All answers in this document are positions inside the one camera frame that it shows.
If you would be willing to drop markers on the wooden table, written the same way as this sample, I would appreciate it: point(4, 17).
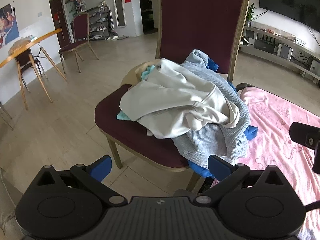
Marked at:
point(37, 39)

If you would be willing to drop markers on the grey television stand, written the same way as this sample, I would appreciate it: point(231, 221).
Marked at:
point(275, 62)

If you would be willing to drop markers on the blue garment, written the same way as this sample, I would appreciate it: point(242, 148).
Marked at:
point(200, 168)

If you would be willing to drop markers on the wall poster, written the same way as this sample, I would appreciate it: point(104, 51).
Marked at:
point(8, 25)

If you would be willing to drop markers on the narrow glass door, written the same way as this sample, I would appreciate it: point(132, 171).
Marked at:
point(118, 5)

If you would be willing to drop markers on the cluttered wall shelf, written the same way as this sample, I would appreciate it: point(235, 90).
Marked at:
point(75, 1)

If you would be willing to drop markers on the black television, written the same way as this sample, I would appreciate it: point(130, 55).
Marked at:
point(287, 0)

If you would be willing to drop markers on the grey subwoofer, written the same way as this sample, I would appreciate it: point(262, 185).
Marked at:
point(314, 67)

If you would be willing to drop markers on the dark wooden door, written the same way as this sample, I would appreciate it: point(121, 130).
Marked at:
point(58, 17)

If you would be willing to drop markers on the tan garment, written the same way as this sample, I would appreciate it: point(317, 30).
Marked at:
point(132, 76)

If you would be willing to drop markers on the light blue knit sweater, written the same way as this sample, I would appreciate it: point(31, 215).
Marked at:
point(212, 140)

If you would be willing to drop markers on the tan bundle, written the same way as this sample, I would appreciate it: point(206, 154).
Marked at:
point(20, 45)

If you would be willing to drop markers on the teal garment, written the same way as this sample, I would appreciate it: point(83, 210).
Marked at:
point(147, 73)

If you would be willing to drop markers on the black media receiver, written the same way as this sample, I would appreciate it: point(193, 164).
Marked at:
point(265, 46)

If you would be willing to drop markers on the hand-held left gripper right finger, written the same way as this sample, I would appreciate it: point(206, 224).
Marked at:
point(220, 167)

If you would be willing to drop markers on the potted plant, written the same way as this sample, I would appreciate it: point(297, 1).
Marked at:
point(250, 12)

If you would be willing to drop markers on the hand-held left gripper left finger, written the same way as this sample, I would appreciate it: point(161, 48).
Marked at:
point(101, 167)

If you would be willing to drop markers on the pink printed blanket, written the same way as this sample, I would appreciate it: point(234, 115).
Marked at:
point(270, 135)

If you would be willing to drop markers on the silver speaker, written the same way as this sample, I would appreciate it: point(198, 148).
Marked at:
point(285, 52)

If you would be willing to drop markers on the dark folding chair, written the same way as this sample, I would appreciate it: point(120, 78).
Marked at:
point(25, 60)

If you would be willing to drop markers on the large maroon banquet chair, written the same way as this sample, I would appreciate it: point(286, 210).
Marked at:
point(200, 17)

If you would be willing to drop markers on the shoe rack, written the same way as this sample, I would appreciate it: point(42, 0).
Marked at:
point(100, 22)

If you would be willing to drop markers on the white sweatshirt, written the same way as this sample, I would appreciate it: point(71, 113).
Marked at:
point(175, 100)

